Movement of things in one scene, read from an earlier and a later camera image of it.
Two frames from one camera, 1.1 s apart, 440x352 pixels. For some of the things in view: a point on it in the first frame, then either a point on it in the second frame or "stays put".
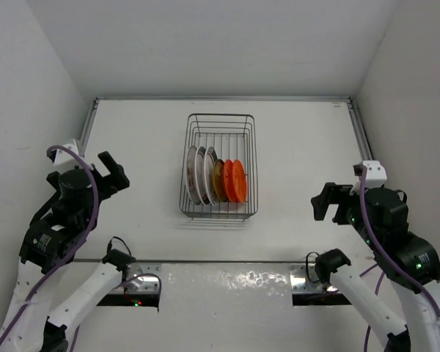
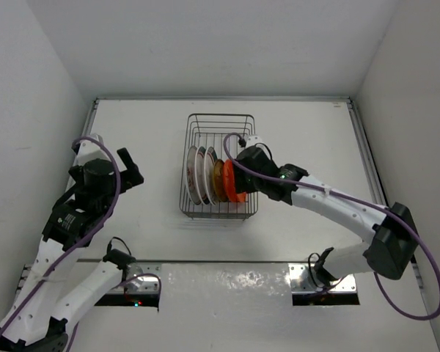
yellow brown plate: x=218 y=182 stays put
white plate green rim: x=199 y=176 stays put
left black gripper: x=116 y=180 to x=130 y=177
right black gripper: x=333 y=193 to x=240 y=183
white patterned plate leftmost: x=191 y=176 stays put
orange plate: x=229 y=181 stays put
